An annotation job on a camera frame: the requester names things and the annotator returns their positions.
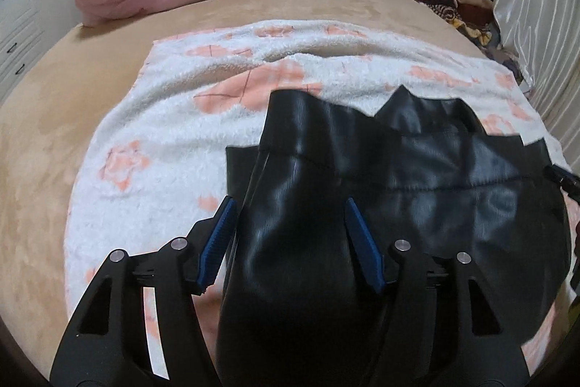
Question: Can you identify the white blanket with pink pattern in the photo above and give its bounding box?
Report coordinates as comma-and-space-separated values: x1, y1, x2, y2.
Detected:
63, 18, 573, 383

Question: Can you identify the black leather jacket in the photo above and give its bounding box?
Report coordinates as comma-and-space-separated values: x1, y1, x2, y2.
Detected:
216, 87, 571, 386

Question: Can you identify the tan bed cover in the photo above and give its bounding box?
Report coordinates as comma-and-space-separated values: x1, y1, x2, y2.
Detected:
1, 0, 478, 373

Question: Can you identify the white striped satin curtain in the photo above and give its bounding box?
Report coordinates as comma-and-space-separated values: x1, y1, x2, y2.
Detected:
494, 0, 579, 171

